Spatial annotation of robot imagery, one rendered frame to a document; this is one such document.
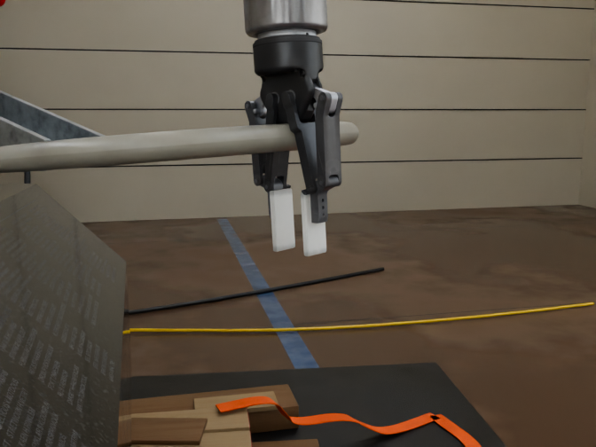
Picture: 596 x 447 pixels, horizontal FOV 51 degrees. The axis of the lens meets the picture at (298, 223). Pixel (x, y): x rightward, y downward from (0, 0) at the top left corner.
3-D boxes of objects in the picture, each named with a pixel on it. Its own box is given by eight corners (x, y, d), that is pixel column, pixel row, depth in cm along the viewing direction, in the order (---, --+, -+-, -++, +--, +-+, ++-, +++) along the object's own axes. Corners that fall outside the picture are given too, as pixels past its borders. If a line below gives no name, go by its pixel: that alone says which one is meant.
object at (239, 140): (-97, 180, 78) (-101, 156, 78) (173, 156, 119) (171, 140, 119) (199, 160, 52) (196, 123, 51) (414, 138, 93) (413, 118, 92)
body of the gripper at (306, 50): (339, 33, 66) (343, 121, 68) (286, 44, 72) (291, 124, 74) (287, 28, 61) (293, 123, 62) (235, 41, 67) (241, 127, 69)
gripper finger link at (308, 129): (305, 93, 69) (313, 90, 68) (327, 192, 68) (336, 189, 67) (278, 94, 66) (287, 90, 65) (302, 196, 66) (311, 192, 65)
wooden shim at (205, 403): (195, 418, 181) (195, 413, 181) (193, 403, 191) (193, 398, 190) (279, 410, 186) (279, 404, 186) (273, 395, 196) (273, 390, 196)
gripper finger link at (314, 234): (319, 189, 69) (324, 189, 68) (322, 251, 70) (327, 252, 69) (299, 192, 67) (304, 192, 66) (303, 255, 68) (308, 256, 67)
